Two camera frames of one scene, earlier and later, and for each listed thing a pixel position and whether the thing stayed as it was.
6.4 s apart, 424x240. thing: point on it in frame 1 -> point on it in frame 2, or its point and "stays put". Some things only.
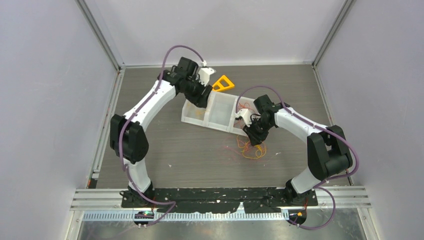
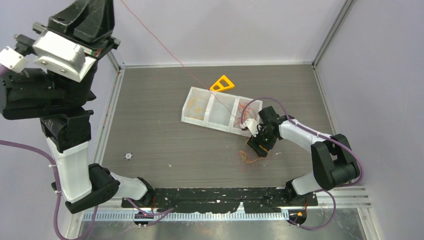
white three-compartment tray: (219, 113) stays put
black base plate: (221, 200) stays put
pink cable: (246, 146) -> (226, 108)
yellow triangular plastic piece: (221, 86) stays put
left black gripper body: (195, 92) -> (94, 50)
